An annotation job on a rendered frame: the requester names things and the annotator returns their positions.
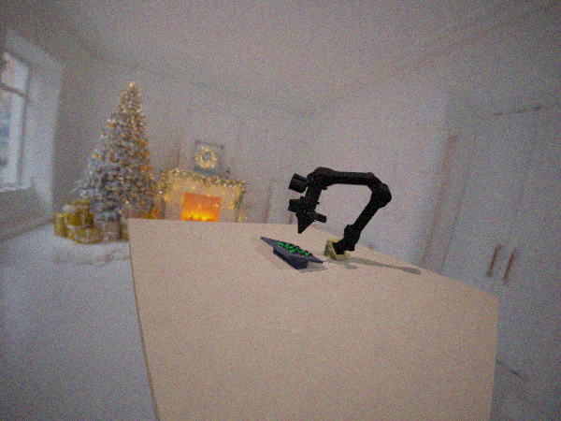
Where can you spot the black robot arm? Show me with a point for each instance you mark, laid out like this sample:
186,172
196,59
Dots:
323,177

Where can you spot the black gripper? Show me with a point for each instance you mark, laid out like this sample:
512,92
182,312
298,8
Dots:
304,218

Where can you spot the blue-grey switch panel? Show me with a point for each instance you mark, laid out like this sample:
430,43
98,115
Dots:
291,254

